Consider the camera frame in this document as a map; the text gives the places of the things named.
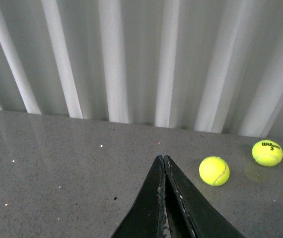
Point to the yellow tennis ball plain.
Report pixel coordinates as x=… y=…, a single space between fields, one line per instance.
x=214 y=171

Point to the yellow Wilson 3 tennis ball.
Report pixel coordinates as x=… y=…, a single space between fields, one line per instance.
x=267 y=153

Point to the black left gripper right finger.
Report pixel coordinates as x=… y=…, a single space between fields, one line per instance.
x=189 y=214

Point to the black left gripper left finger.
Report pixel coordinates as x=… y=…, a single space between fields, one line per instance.
x=146 y=218

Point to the white pleated curtain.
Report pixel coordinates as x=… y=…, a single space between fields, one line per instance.
x=204 y=65

